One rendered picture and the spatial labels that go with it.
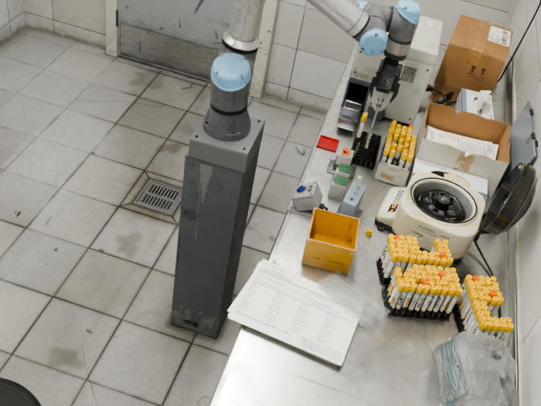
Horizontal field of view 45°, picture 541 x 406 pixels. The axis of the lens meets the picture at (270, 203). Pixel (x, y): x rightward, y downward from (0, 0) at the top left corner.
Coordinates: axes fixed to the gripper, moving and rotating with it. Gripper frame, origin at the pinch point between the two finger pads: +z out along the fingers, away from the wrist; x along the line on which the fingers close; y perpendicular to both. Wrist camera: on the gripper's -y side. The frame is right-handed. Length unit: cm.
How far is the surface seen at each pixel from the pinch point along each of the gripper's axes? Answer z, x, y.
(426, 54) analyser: -10.9, -10.5, 24.7
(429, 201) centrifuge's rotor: 7.1, -22.1, -30.1
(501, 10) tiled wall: 17, -48, 156
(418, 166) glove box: 10.8, -17.8, -8.8
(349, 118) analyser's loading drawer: 13.9, 8.1, 12.3
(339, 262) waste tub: 13, -2, -59
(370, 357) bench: 18, -15, -83
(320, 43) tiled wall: 63, 40, 156
